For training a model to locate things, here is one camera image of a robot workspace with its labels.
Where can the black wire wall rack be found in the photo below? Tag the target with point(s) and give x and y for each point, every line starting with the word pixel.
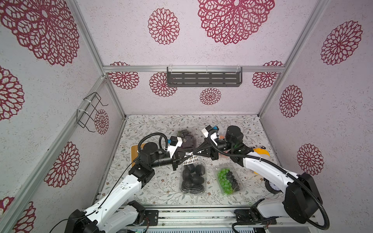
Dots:
pixel 93 117

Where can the grey metal wall shelf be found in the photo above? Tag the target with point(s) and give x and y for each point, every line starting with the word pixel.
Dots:
pixel 203 79

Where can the yellow red plush toy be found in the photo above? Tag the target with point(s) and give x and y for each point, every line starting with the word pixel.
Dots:
pixel 262 152

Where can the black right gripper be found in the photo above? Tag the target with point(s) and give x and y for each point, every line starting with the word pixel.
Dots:
pixel 214 150

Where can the white wooden tissue box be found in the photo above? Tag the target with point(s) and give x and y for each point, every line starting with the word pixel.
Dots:
pixel 135 158

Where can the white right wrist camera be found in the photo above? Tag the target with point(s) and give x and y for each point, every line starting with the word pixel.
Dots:
pixel 211 133

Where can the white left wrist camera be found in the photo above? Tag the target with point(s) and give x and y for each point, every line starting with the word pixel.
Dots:
pixel 173 143

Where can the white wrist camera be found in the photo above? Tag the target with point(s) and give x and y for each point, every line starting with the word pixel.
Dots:
pixel 173 143
pixel 211 133

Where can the clear box purple grapes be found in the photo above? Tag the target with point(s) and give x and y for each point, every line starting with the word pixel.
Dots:
pixel 189 142

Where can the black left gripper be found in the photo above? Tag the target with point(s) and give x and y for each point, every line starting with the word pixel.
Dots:
pixel 179 158

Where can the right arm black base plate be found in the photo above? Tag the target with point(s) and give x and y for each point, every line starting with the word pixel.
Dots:
pixel 251 217

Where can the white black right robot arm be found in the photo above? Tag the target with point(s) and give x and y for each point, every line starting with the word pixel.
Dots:
pixel 302 201

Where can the sticker label sheet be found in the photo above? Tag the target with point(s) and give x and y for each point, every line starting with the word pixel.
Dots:
pixel 190 160

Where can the aluminium mounting rail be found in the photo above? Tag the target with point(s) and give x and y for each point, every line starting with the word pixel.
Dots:
pixel 171 217

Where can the clear box green grapes blueberries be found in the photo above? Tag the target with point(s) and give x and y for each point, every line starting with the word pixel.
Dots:
pixel 228 179

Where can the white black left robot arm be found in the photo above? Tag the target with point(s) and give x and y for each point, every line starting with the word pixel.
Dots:
pixel 138 176

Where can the black round alarm clock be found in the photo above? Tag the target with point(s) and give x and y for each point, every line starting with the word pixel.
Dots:
pixel 271 187

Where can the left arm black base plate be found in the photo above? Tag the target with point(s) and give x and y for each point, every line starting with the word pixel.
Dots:
pixel 147 218

